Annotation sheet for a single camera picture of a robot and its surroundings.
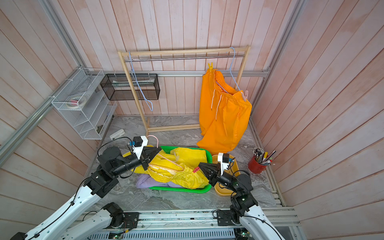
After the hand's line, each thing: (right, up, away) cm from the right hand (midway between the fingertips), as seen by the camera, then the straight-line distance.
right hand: (200, 165), depth 67 cm
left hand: (-18, +7, -2) cm, 20 cm away
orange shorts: (+16, +27, +19) cm, 37 cm away
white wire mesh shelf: (-58, +22, +11) cm, 62 cm away
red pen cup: (+33, -5, +17) cm, 38 cm away
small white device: (-57, +13, +37) cm, 69 cm away
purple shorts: (-28, -10, +8) cm, 30 cm away
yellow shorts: (-11, -1, +3) cm, 11 cm away
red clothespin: (-2, -2, 0) cm, 2 cm away
